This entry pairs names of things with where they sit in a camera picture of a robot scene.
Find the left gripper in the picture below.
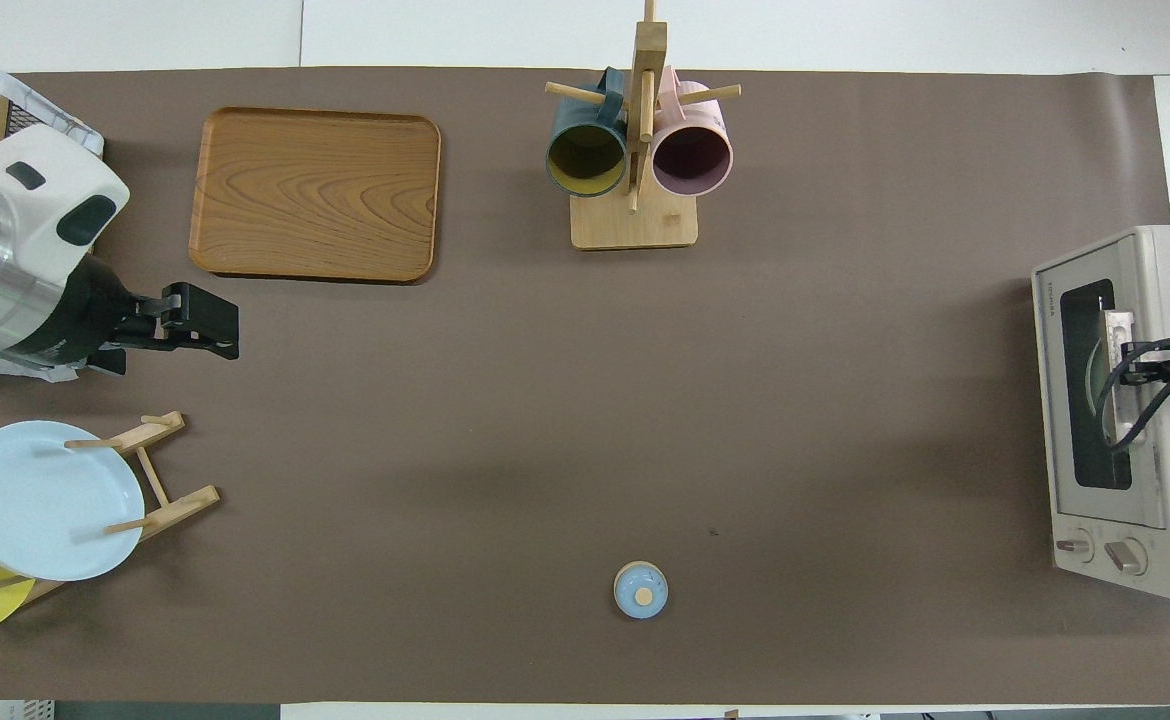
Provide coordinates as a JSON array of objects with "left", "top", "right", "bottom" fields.
[{"left": 15, "top": 252, "right": 162, "bottom": 377}]

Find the white patterned cloth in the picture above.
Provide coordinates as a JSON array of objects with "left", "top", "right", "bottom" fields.
[{"left": 0, "top": 38, "right": 106, "bottom": 159}]

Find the light blue plate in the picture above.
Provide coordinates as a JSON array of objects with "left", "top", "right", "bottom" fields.
[{"left": 0, "top": 420, "right": 146, "bottom": 583}]

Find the wooden plate rack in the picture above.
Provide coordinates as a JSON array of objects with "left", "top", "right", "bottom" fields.
[{"left": 0, "top": 411, "right": 221, "bottom": 606}]

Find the wooden tray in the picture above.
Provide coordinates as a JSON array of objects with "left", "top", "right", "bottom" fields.
[{"left": 188, "top": 107, "right": 443, "bottom": 285}]

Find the dark teal mug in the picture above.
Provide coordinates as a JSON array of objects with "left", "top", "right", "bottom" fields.
[{"left": 545, "top": 68, "right": 630, "bottom": 199}]

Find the wooden mug stand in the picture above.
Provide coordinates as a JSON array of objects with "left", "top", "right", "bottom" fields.
[{"left": 545, "top": 0, "right": 743, "bottom": 251}]

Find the pink mug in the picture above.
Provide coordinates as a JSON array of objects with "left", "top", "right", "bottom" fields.
[{"left": 650, "top": 68, "right": 735, "bottom": 199}]

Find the black cable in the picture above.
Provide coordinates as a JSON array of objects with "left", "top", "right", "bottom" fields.
[{"left": 1094, "top": 337, "right": 1170, "bottom": 451}]

